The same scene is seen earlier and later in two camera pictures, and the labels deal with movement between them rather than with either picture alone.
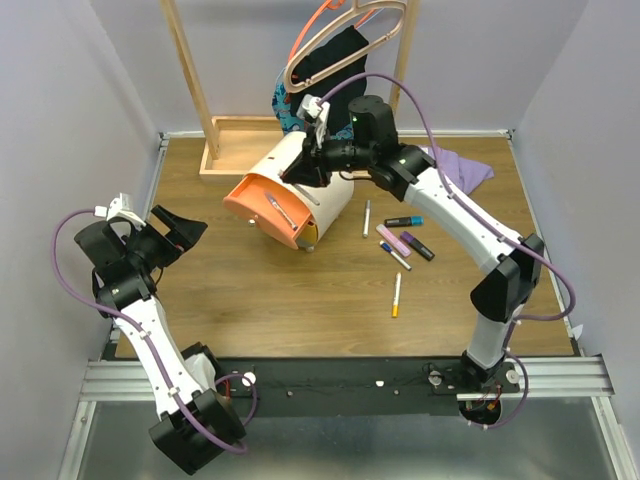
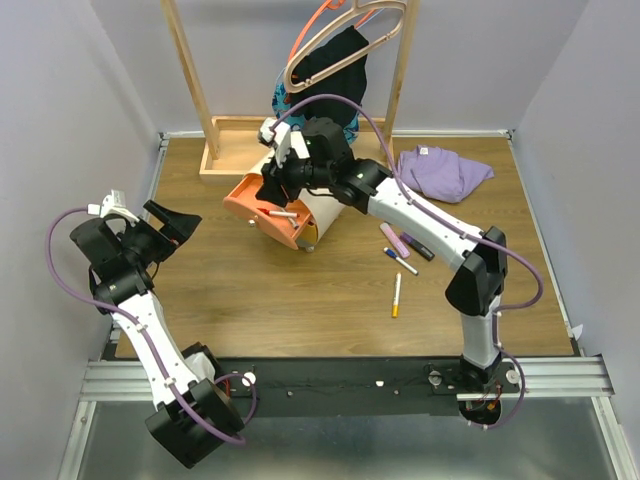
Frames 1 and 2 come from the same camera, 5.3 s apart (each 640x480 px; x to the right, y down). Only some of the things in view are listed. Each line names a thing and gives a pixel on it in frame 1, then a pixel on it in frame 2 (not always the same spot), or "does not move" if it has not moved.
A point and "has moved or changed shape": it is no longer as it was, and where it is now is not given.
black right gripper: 306,169 → 269,191
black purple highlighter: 416,245 does not move
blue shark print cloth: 281,102 does not move
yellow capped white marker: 397,290 does not move
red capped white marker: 301,190 → 280,213
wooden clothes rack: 235,145 does not move
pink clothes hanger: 288,83 does not move
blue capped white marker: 400,260 has moved or changed shape
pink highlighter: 392,240 does not move
